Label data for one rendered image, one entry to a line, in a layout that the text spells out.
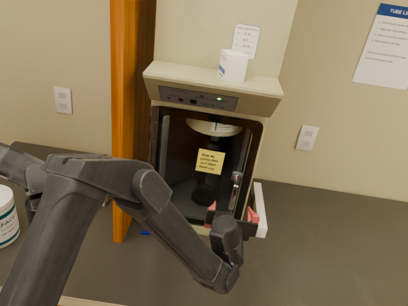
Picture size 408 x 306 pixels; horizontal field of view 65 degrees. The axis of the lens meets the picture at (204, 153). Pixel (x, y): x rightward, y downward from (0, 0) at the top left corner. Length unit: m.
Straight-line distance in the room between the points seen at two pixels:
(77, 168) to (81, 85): 1.07
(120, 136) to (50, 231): 0.49
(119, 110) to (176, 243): 0.39
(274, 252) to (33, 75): 1.17
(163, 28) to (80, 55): 0.63
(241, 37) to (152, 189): 0.49
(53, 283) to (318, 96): 1.16
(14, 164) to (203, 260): 0.40
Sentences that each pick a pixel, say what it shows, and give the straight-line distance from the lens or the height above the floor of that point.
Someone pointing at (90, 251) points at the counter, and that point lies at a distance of 1.09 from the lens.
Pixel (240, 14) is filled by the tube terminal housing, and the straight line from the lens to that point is 0.82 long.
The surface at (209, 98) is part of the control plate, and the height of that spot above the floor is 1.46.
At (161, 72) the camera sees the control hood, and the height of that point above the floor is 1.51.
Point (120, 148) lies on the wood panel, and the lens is 0.88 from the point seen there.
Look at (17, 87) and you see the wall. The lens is 1.59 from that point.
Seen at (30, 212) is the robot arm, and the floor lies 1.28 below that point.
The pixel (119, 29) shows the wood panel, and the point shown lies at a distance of 0.77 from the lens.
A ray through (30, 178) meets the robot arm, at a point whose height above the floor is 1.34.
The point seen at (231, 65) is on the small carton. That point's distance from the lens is 0.75.
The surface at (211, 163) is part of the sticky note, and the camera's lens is 0.94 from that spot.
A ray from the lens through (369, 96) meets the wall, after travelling 1.43.
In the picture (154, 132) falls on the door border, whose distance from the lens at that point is 0.92.
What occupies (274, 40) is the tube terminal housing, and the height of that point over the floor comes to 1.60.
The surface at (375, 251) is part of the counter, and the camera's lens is 1.34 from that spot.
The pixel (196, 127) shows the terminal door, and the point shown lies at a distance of 0.89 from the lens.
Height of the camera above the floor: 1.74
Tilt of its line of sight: 30 degrees down
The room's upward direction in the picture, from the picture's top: 9 degrees clockwise
